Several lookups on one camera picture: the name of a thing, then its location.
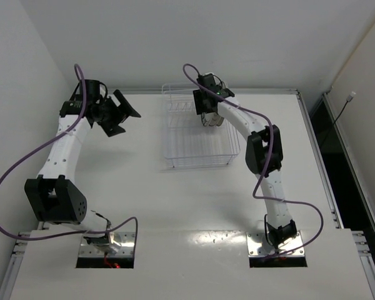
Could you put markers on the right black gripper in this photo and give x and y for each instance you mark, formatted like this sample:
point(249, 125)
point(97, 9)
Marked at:
point(211, 115)

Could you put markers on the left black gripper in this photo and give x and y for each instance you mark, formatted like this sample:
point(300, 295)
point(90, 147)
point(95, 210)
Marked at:
point(113, 113)

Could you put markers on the white plate with dark rim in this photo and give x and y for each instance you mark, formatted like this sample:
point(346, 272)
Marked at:
point(214, 119)

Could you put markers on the plate with green lettering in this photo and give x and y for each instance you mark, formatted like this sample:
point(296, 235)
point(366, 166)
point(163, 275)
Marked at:
point(206, 119)

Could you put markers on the plate with orange sunburst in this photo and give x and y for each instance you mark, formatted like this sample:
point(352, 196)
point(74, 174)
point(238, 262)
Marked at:
point(221, 119)

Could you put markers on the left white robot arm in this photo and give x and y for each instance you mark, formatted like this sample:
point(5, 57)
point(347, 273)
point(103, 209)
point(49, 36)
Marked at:
point(53, 195)

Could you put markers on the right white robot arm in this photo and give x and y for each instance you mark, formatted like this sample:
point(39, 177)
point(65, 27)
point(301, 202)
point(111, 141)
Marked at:
point(263, 157)

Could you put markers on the white wire dish rack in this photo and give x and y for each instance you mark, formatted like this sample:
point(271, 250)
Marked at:
point(186, 143)

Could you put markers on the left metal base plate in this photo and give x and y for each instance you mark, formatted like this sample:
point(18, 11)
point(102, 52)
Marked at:
point(122, 243)

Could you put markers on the metal base plate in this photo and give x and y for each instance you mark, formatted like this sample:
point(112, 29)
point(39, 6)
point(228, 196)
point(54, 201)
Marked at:
point(258, 247)
point(122, 243)

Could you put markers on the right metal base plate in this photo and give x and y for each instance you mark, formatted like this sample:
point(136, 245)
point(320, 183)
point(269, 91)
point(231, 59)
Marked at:
point(258, 247)

